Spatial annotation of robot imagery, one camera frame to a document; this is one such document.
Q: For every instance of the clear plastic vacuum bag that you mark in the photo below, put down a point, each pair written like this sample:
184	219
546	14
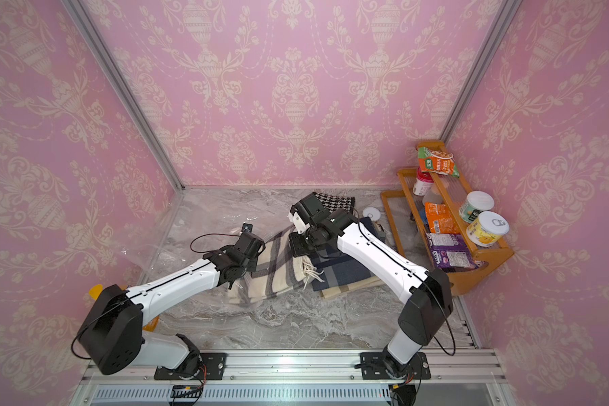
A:
206	220

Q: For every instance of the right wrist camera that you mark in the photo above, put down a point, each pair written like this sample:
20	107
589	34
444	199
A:
299	223

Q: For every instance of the black white houndstooth scarf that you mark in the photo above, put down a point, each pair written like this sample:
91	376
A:
335	203

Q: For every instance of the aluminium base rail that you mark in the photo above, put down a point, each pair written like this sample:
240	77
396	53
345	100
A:
312	377

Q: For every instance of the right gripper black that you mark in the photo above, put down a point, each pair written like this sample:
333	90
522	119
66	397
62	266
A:
296	245

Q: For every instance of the yellow orange bottle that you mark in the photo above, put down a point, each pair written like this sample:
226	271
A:
97	290

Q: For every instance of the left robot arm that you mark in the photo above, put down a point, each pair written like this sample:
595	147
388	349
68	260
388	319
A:
114	337

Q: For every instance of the pink lid white jar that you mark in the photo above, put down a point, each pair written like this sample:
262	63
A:
423	183

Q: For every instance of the green orange snack packet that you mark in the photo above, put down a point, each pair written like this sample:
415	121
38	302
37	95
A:
437	162

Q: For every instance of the cream grey plaid scarf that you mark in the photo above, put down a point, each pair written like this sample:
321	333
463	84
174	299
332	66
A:
277	272

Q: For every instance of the yellow white can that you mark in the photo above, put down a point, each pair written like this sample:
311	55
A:
487	229

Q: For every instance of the purple snack packet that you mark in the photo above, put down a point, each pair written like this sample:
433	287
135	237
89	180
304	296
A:
450	251

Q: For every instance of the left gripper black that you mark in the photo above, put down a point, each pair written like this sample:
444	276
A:
255	264

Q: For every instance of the navy grey checked scarf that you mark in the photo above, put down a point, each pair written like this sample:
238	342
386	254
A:
336	269

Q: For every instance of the green white can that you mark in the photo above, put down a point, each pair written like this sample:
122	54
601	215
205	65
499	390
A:
475	203

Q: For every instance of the wooden two-tier rack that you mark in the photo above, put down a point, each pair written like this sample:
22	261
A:
450	191

